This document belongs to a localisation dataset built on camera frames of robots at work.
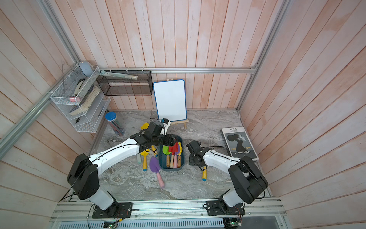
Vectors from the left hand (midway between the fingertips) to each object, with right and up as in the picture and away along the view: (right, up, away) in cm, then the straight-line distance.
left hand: (173, 140), depth 84 cm
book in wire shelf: (-50, +24, -3) cm, 55 cm away
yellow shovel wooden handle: (+4, -12, +7) cm, 14 cm away
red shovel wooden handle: (-1, -8, +11) cm, 14 cm away
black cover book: (+44, -4, +12) cm, 46 cm away
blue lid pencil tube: (-40, +14, +6) cm, 43 cm away
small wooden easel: (+8, +12, +20) cm, 25 cm away
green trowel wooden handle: (-6, -9, +12) cm, 16 cm away
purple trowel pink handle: (+1, -15, +4) cm, 16 cm away
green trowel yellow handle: (+19, -21, -1) cm, 28 cm away
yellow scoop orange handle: (-23, +8, +25) cm, 35 cm away
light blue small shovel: (-22, -13, +6) cm, 26 cm away
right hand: (+14, -14, +8) cm, 21 cm away
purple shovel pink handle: (-12, -17, +7) cm, 22 cm away
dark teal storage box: (-8, -12, +9) cm, 17 cm away
